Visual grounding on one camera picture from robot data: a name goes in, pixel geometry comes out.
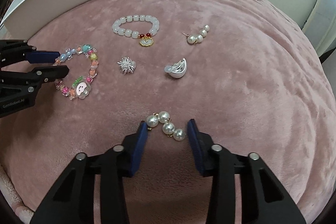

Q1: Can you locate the colourful bead bracelet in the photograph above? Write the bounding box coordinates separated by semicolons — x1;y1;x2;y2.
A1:
52;43;100;101

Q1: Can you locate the silver teardrop earring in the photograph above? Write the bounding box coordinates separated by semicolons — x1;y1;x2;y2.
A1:
164;58;187;79

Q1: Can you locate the pink fluffy bed blanket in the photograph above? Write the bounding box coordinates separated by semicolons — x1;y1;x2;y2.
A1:
1;0;335;223

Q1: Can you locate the white jade bead bracelet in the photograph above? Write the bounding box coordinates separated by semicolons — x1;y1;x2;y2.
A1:
112;13;161;47

